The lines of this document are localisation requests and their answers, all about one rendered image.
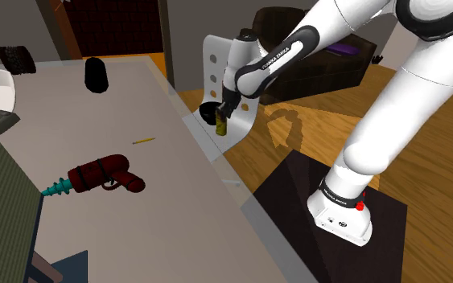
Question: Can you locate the black bowl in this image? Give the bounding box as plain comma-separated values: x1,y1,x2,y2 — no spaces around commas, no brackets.
199,101,221,127

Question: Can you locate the yellow-green bottle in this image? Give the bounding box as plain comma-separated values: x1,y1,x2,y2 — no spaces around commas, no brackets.
215,109,229,137

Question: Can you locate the white chair with holes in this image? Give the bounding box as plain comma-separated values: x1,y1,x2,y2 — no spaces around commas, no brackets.
182,34,261,154

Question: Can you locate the dark brown sofa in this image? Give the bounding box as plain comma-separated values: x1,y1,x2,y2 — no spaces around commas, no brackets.
250,6,378,106

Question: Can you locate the dark robot stand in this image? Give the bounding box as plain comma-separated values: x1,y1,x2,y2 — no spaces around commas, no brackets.
251,149,408,283

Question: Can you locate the purple cushion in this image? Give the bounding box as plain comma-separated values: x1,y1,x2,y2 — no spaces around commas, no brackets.
325,43,361,56

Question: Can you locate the black cylinder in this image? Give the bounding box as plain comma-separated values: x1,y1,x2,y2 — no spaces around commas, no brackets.
83,56,110,95

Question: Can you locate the red toy drill teal tip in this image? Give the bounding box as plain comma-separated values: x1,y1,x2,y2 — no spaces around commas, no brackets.
40,154,147,197

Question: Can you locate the dark woven basket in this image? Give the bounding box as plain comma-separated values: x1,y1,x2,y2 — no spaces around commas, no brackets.
0,45,38,76

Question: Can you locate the dark blue block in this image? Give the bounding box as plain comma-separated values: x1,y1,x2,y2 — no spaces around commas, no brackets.
50,250,90,283

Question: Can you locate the olive green box blue frame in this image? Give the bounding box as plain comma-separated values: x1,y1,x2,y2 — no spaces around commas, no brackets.
0,134,45,283

